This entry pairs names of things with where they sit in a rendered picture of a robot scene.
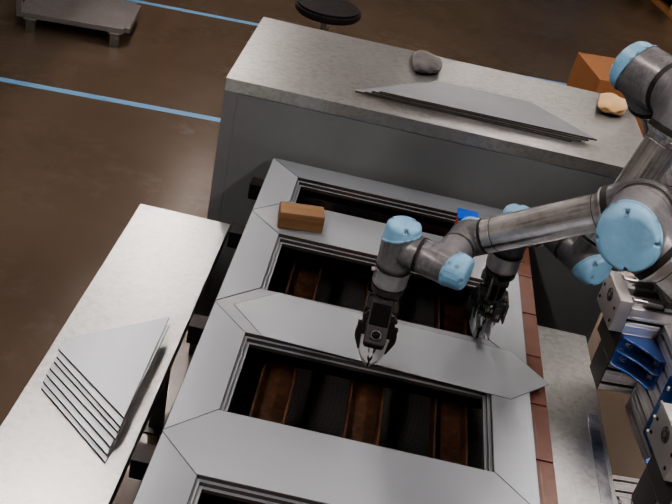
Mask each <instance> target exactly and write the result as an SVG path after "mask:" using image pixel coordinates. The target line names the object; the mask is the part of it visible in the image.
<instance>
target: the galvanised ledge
mask: <svg viewBox="0 0 672 504"><path fill-rule="evenodd" d="M537 326H538V334H539V343H540V351H541V360H542V368H543V377H544V380H545V381H547V382H548V383H549V385H547V386H545V394H546V402H547V411H548V419H549V428H550V436H551V445H552V453H553V462H554V463H553V464H554V470H555V479H556V487H557V496H558V504H608V503H603V502H601V499H600V492H599V486H598V480H597V474H596V468H595V462H594V456H593V449H592V443H591V437H590V431H589V425H588V419H587V413H588V414H592V415H597V416H598V420H599V426H600V431H601V437H602V443H603V448H604V454H605V460H606V465H607V471H608V476H609V482H610V488H611V493H612V499H613V504H618V502H617V497H616V492H615V486H614V481H613V476H612V471H611V465H610V460H609V455H608V450H607V445H606V439H605V434H604V429H603V424H602V418H601V413H600V408H599V403H598V397H597V392H596V387H595V382H594V379H593V376H592V373H591V370H590V364H591V361H590V355H589V350H588V345H587V340H586V336H583V335H579V334H574V333H570V332H566V331H561V330H557V329H552V328H548V327H543V326H539V325H537Z"/></svg>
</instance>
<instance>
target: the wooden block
mask: <svg viewBox="0 0 672 504"><path fill-rule="evenodd" d="M324 221H325V212H324V207H321V206H313V205H306V204H298V203H291V202H284V201H281V202H280V205H279V211H278V228H285V229H293V230H300V231H308V232H316V233H322V230H323V226H324Z"/></svg>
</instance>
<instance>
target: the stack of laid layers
mask: <svg viewBox="0 0 672 504"><path fill-rule="evenodd" d="M300 189H303V190H308V191H312V192H316V193H321V194H325V195H330V196H334V197H338V198H343V199H347V200H352V201H356V202H360V203H365V204H369V205H374V206H378V207H383V208H387V209H391V210H396V211H400V212H405V213H409V214H413V215H418V216H422V217H427V218H431V219H435V220H440V221H444V222H449V223H453V224H454V223H455V220H456V216H457V213H452V212H448V211H444V210H439V209H435V208H430V207H426V206H422V205H417V204H413V203H408V202H404V201H400V200H395V199H391V198H386V197H382V196H377V195H373V194H369V193H364V192H360V191H355V190H351V189H347V188H342V187H338V186H333V185H329V184H324V183H320V182H316V181H311V180H307V179H302V178H298V179H297V182H296V185H295V188H294V191H293V194H292V197H291V200H290V202H293V203H296V201H297V198H298V195H299V192H300ZM281 247H287V248H291V249H295V250H300V251H304V252H309V253H313V254H317V255H322V256H326V257H331V258H335V259H340V260H344V261H348V262H353V263H357V264H362V265H366V266H370V267H372V266H374V267H375V264H376V260H377V256H375V255H371V254H366V253H362V252H357V251H353V250H349V249H344V248H340V247H335V246H331V245H326V244H322V243H318V242H313V241H309V240H304V239H300V238H296V237H291V236H287V235H282V234H279V235H278V238H277V241H276V244H275V247H274V250H273V253H272V256H271V259H270V262H269V265H268V268H267V271H266V274H265V277H264V280H263V283H262V286H261V288H258V289H254V290H251V291H247V292H244V293H240V294H236V295H233V296H229V297H226V298H222V299H218V300H216V301H215V302H216V303H217V304H218V305H219V306H220V307H221V308H222V309H223V310H224V311H225V312H226V313H227V314H228V315H229V316H230V317H231V318H232V319H233V320H234V321H235V323H236V324H237V325H238V326H239V327H240V328H241V329H242V330H243V331H244V332H245V336H244V339H243V342H242V344H241V347H240V350H239V353H238V356H237V359H236V362H235V365H234V368H233V371H232V374H231V377H230V380H229V383H228V386H227V389H226V392H225V395H224V398H223V400H222V403H221V406H220V409H218V410H223V411H227V412H228V409H229V406H230V403H231V400H232V397H233V394H234V391H235V388H236V385H237V382H238V379H239V376H240V372H241V369H242V366H243V363H244V360H245V357H246V354H247V351H248V348H249V347H251V348H255V349H259V350H264V351H268V352H273V353H277V354H282V355H286V356H290V357H295V358H299V359H304V360H308V361H312V362H317V363H321V364H326V365H330V366H334V367H339V368H343V369H348V370H352V371H357V372H361V373H365V374H370V375H374V376H379V377H383V378H387V379H392V380H396V381H401V382H405V383H409V384H414V385H418V386H423V387H427V388H432V389H436V390H440V391H445V392H449V393H454V394H458V395H462V396H467V397H471V398H476V399H480V400H481V406H482V444H483V470H487V471H492V472H494V457H493V432H492V407H491V394H487V393H483V392H479V391H476V390H471V389H467V388H463V387H459V386H455V385H451V384H447V383H443V382H439V381H436V380H432V379H428V378H424V377H420V376H416V375H412V374H408V373H404V372H400V371H396V370H393V369H389V368H385V367H381V366H377V365H371V366H370V367H368V366H365V365H364V363H363V362H361V361H357V360H353V359H350V358H346V357H342V356H338V355H334V354H330V353H326V352H322V351H318V350H314V349H310V348H307V347H303V346H299V345H295V344H291V343H287V342H283V341H279V340H275V339H271V338H267V337H264V336H262V335H261V334H260V333H259V332H258V331H257V330H256V329H255V328H254V326H253V325H252V324H251V323H250V322H249V321H248V320H247V319H246V318H245V316H244V315H243V314H242V313H241V312H240V311H239V310H238V309H237V308H236V306H235V305H234V304H235V303H239V302H243V301H247V300H251V299H255V298H259V297H263V296H267V295H271V294H275V293H278V292H274V291H270V290H268V287H269V284H270V281H271V278H272V275H273V272H274V268H275V265H276V262H277V259H278V256H279V253H280V250H281ZM481 281H482V282H486V281H484V280H481V279H476V278H472V277H470V279H469V281H468V282H467V284H466V286H465V287H464V288H467V289H472V290H475V289H476V285H477V284H480V282H481ZM397 320H398V319H397ZM398 323H401V324H405V325H409V326H413V327H417V328H421V329H425V330H429V331H433V332H437V333H441V334H445V335H449V336H453V337H457V338H461V339H465V340H469V341H473V342H477V343H481V344H485V345H489V346H493V347H497V348H499V347H498V346H496V345H495V344H494V343H493V342H491V341H490V340H489V338H488V337H487V336H486V335H484V336H483V337H481V338H477V337H473V336H468V335H464V334H459V333H455V332H450V331H446V330H442V329H437V328H433V327H428V326H424V325H420V324H415V323H411V322H406V321H402V320H398ZM195 474H196V473H195ZM196 475H197V474H196ZM201 493H206V494H210V495H215V496H219V497H223V498H228V499H232V500H237V501H241V502H246V503H250V504H325V503H321V502H316V501H312V500H307V499H303V498H298V497H294V496H290V495H285V494H281V493H276V492H272V491H268V490H263V489H259V488H254V487H250V486H245V485H241V484H237V483H232V482H228V481H223V480H219V479H215V478H210V477H206V476H201V475H197V477H196V480H195V483H194V486H193V489H192V492H191V495H190V498H189V501H188V504H198V501H199V498H200V495H201Z"/></svg>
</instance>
